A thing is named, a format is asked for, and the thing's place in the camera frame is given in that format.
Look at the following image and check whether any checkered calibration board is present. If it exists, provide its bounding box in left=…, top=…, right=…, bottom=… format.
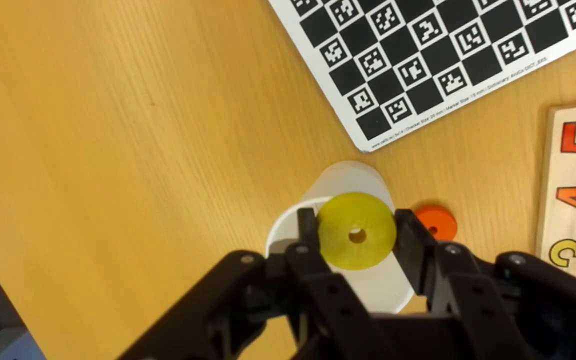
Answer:
left=268, top=0, right=576, bottom=152

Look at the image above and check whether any yellow disc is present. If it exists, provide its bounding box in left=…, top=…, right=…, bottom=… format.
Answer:
left=316, top=192, right=396, bottom=269

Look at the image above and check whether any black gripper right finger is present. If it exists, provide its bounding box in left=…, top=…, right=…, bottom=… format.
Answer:
left=393, top=208, right=576, bottom=360

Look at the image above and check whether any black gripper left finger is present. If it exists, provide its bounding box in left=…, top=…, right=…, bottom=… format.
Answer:
left=118, top=208, right=393, bottom=360

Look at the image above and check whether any clear colorless cup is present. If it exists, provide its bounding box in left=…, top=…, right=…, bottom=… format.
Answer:
left=265, top=161, right=413, bottom=314

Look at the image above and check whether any orange disc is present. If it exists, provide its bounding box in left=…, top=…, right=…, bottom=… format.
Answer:
left=413, top=203, right=457, bottom=241

